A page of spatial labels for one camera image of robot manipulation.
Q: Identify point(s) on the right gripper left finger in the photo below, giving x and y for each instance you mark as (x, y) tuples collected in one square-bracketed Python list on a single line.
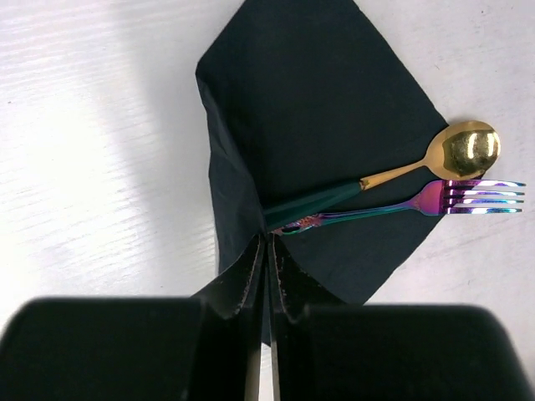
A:
[(202, 347)]

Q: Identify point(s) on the dark navy paper napkin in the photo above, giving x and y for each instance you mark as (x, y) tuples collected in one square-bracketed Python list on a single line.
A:
[(300, 95)]

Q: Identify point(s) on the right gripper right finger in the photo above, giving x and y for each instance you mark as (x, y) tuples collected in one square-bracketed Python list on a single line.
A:
[(325, 349)]

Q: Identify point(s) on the iridescent rainbow fork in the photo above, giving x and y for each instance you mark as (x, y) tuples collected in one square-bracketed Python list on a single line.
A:
[(438, 198)]

